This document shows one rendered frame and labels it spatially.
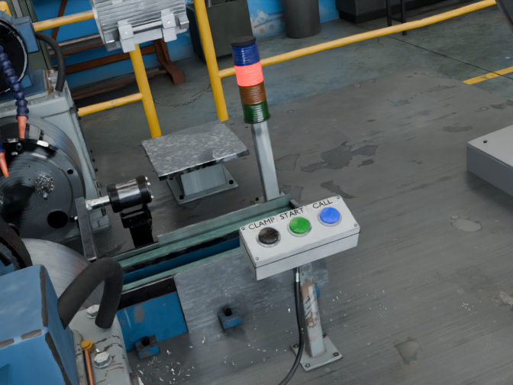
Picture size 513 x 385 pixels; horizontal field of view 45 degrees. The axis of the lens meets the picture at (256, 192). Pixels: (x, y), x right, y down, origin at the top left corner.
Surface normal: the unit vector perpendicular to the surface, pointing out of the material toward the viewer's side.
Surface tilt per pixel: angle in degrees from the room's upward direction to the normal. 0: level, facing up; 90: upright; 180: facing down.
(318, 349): 90
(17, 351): 90
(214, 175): 90
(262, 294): 90
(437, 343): 0
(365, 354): 0
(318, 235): 24
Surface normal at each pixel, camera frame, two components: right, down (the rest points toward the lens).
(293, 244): -0.03, -0.64
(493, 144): -0.22, -0.85
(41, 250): 0.29, -0.91
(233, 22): 0.33, 0.39
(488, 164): -0.93, 0.29
